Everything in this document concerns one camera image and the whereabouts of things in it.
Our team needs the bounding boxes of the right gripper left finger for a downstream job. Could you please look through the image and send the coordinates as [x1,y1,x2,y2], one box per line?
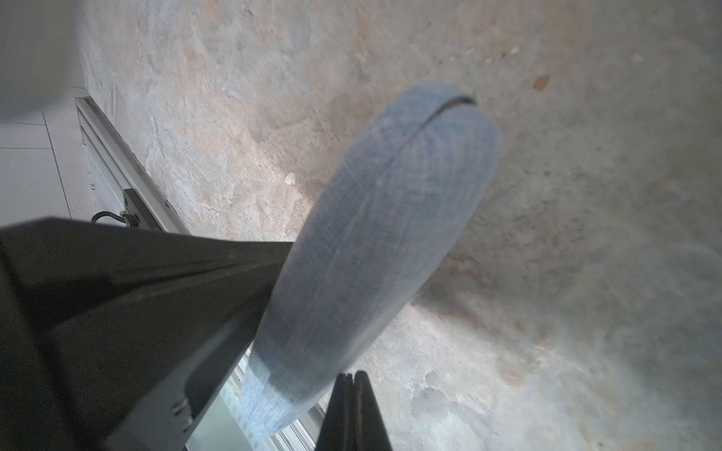
[315,373,353,451]

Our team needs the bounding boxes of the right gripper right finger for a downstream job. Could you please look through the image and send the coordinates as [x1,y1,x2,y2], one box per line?
[352,371,392,451]

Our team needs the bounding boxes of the blue case pink glasses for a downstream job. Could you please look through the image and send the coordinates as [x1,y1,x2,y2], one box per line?
[240,83,502,437]

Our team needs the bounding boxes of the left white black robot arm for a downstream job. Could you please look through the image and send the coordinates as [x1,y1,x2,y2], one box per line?
[1,218,291,450]

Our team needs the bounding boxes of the aluminium rail frame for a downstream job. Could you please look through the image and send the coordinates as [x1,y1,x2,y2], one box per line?
[48,98,323,450]

